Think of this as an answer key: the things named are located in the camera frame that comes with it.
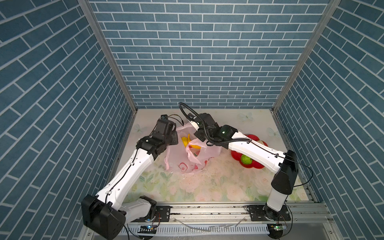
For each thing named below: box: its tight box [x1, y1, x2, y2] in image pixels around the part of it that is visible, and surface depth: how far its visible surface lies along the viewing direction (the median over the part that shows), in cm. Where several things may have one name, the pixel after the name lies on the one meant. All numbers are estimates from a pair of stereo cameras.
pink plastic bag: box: [164, 124, 222, 174], surface depth 75 cm
